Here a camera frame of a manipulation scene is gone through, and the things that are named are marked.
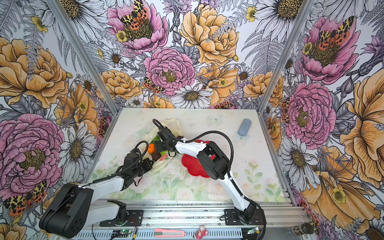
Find green circuit board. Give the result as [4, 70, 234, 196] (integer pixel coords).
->
[247, 227, 260, 235]
[111, 229, 132, 238]

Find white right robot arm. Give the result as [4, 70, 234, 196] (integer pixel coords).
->
[158, 126, 260, 225]

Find aluminium rail frame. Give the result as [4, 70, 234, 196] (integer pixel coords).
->
[49, 199, 310, 240]

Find dark cylindrical can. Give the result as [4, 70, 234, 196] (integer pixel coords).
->
[292, 223, 315, 236]

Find orange fake tangerine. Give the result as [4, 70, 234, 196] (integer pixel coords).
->
[148, 144, 156, 155]

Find green circuit board right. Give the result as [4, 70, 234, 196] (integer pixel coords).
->
[247, 227, 260, 235]

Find yellowish plastic bag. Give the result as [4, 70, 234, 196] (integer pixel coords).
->
[137, 119, 184, 176]

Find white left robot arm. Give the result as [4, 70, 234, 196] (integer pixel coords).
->
[39, 153, 154, 239]

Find dark purple fake plum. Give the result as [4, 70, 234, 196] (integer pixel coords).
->
[151, 152, 162, 162]

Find black corrugated cable conduit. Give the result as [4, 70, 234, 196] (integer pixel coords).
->
[152, 118, 267, 240]

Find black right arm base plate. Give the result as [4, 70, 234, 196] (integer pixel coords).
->
[224, 206, 266, 226]

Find green fake grapes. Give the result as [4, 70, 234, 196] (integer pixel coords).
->
[151, 135, 161, 144]

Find grey fabric glasses case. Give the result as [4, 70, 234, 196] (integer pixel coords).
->
[238, 119, 252, 137]

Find pink utility knife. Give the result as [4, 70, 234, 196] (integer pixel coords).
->
[154, 228, 185, 238]

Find small pink figurine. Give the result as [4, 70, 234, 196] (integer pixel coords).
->
[194, 225, 209, 240]

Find red flower-shaped plate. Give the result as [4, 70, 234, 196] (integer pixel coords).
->
[176, 140, 219, 180]

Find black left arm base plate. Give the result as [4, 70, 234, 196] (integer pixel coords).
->
[99, 210, 144, 227]

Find green circuit board left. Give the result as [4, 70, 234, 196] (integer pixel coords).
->
[111, 229, 132, 238]

